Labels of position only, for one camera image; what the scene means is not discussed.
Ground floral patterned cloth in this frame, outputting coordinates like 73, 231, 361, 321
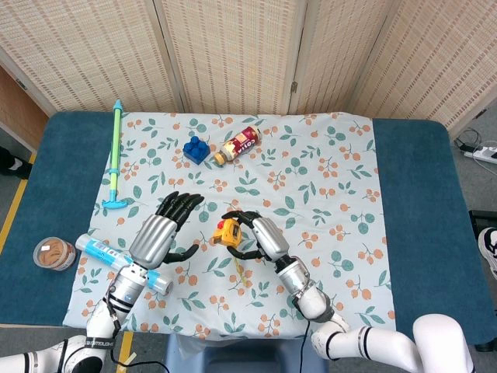
61, 111, 398, 343

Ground yellow tape measure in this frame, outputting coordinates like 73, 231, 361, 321
211, 218, 249, 287

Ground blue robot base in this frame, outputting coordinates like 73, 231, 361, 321
162, 333, 328, 373

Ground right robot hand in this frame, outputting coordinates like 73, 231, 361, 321
221, 211, 291, 265

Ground red labelled drink bottle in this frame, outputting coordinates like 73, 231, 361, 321
214, 124, 263, 166

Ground black shoe with white sock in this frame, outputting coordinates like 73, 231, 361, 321
0, 146, 33, 180

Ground blue padded table cover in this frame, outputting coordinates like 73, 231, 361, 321
0, 110, 495, 345

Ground green toy water pump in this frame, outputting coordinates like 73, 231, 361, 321
101, 99, 130, 211

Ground white power strip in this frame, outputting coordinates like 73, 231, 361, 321
463, 145, 497, 165

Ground blue plastic wrap roll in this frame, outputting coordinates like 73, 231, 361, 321
75, 232, 174, 297

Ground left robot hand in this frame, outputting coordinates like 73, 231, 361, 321
128, 190, 206, 270

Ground blue toy building block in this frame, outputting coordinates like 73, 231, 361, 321
182, 135, 211, 166

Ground clear tub of rubber bands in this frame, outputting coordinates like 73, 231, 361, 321
33, 236, 77, 272

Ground woven folding screen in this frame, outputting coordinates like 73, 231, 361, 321
0, 0, 497, 131

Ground black and white sneaker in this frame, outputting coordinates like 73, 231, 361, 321
478, 227, 497, 279

